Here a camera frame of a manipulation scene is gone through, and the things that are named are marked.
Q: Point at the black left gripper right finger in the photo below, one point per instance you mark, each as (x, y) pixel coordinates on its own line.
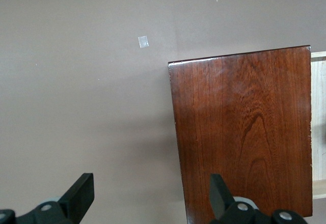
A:
(221, 206)

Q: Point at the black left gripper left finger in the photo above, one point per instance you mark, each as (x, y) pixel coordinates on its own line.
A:
(76, 198)

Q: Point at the dark brown wooden cabinet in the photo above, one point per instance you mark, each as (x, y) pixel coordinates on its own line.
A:
(242, 119)

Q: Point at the small clear tape patch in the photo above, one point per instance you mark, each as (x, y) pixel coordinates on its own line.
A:
(143, 42)

